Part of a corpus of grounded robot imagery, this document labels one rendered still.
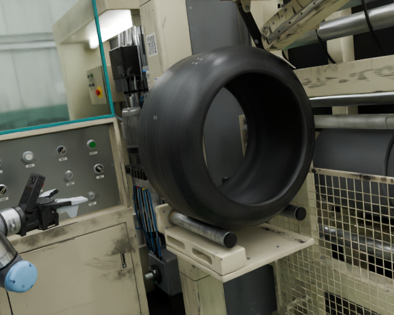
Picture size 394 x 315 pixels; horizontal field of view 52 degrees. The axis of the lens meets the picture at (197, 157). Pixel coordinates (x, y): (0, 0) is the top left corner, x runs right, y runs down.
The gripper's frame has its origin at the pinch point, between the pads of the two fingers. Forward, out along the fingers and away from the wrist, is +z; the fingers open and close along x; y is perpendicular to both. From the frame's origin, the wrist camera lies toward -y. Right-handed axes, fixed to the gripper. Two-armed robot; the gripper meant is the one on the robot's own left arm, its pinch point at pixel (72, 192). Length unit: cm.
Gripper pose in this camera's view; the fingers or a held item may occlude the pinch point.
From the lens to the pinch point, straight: 137.1
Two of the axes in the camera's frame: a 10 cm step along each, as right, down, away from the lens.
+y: 0.2, 9.7, 2.5
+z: 5.9, -2.1, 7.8
